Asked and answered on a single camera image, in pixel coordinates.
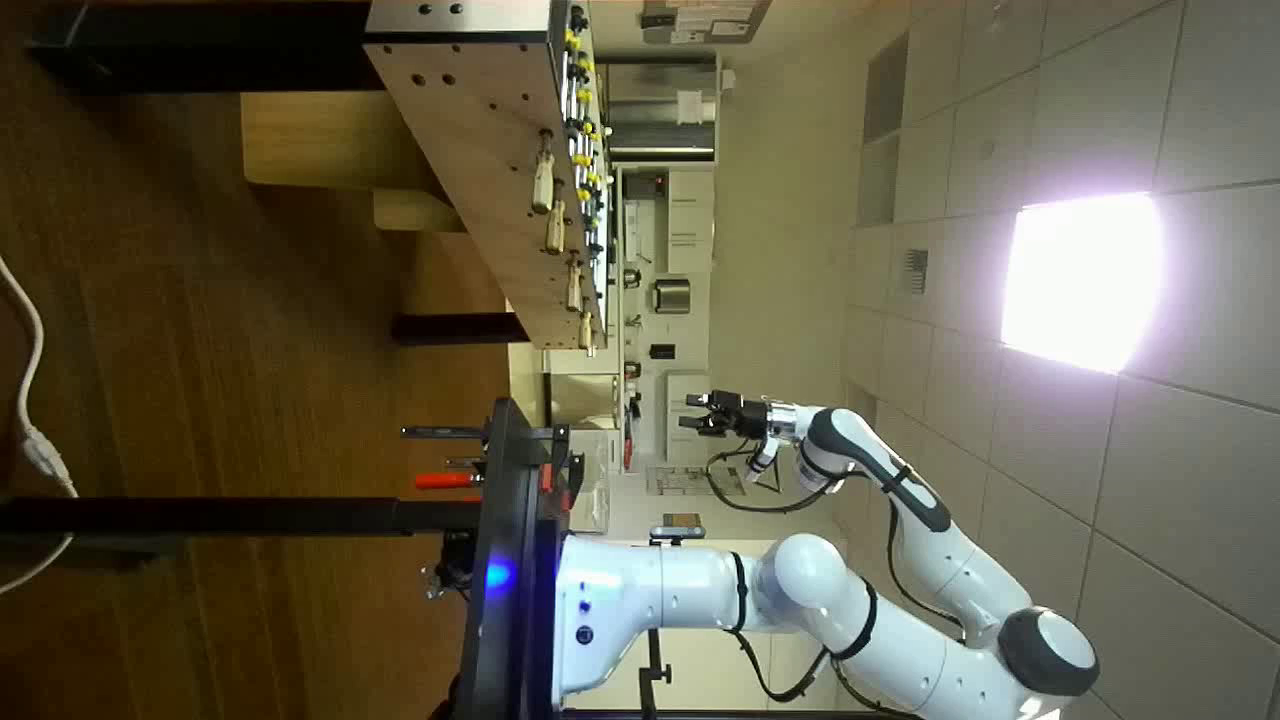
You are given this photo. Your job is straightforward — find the gray shelf cabinet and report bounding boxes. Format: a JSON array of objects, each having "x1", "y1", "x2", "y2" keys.
[{"x1": 596, "y1": 47, "x2": 731, "y2": 165}]

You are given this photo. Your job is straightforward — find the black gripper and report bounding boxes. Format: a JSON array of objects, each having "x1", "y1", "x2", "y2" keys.
[{"x1": 675, "y1": 387, "x2": 779, "y2": 444}]

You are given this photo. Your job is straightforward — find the black tripod stand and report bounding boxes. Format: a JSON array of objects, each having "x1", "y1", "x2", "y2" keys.
[{"x1": 634, "y1": 620, "x2": 675, "y2": 720}]

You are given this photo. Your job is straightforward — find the dark ceiling vent panel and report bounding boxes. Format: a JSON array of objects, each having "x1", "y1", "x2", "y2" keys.
[{"x1": 860, "y1": 28, "x2": 916, "y2": 147}]

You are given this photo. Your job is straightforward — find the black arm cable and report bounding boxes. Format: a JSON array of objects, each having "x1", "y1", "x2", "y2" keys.
[{"x1": 701, "y1": 444, "x2": 983, "y2": 707}]

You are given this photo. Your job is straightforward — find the small ceiling sensor box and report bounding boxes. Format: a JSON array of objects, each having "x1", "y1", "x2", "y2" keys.
[{"x1": 896, "y1": 245, "x2": 936, "y2": 299}]

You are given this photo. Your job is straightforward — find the printed paper poster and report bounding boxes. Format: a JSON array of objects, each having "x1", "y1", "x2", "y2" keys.
[{"x1": 646, "y1": 457, "x2": 750, "y2": 505}]

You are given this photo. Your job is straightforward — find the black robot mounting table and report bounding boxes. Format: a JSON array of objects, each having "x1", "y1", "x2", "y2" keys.
[{"x1": 453, "y1": 394, "x2": 577, "y2": 720}]

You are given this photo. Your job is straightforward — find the beige foosball table body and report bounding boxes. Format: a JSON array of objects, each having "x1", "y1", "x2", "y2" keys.
[{"x1": 361, "y1": 0, "x2": 620, "y2": 352}]

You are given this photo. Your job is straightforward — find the white power cable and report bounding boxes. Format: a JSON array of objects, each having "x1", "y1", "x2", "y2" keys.
[{"x1": 0, "y1": 255, "x2": 79, "y2": 600}]

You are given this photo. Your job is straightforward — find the small light wooden box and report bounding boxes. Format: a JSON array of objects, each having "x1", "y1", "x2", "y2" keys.
[{"x1": 371, "y1": 186, "x2": 469, "y2": 236}]

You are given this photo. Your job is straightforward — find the bright ceiling light panel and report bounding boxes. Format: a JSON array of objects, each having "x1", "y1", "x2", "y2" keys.
[{"x1": 995, "y1": 186, "x2": 1169, "y2": 381}]

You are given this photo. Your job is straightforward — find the gray wall box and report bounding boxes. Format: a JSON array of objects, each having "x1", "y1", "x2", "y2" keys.
[{"x1": 649, "y1": 277, "x2": 698, "y2": 321}]

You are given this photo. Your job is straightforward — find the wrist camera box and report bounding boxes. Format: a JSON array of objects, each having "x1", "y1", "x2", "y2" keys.
[{"x1": 740, "y1": 439, "x2": 793, "y2": 486}]

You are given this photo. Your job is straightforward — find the black screw clamp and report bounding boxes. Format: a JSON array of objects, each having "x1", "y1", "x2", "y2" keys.
[{"x1": 421, "y1": 527, "x2": 490, "y2": 604}]

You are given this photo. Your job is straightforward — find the large light wooden box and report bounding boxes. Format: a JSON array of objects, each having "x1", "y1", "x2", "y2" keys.
[{"x1": 235, "y1": 93, "x2": 453, "y2": 190}]

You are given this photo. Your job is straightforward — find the red clamp handle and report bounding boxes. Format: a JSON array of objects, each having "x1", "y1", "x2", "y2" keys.
[{"x1": 412, "y1": 463, "x2": 490, "y2": 490}]

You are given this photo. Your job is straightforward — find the white cabinet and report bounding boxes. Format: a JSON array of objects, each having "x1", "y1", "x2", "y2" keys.
[{"x1": 618, "y1": 165, "x2": 716, "y2": 352}]

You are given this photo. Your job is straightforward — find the gray metal clamp bar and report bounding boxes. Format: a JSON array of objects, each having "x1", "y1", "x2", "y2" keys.
[{"x1": 398, "y1": 425, "x2": 494, "y2": 444}]

